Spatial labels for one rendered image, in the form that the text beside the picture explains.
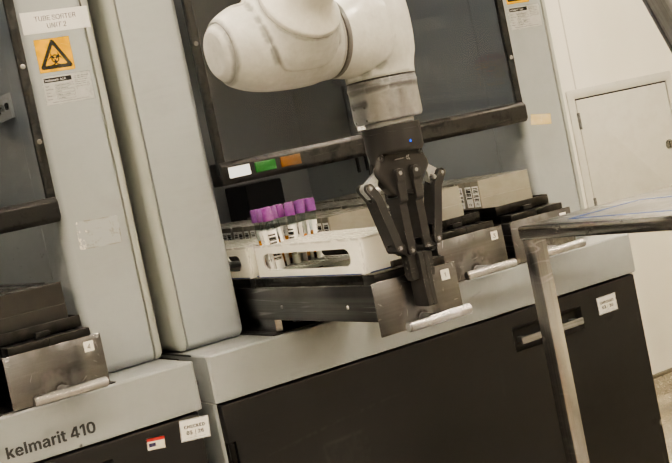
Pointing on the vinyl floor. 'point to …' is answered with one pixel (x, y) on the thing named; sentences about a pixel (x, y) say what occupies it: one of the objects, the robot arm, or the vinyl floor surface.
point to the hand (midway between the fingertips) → (421, 278)
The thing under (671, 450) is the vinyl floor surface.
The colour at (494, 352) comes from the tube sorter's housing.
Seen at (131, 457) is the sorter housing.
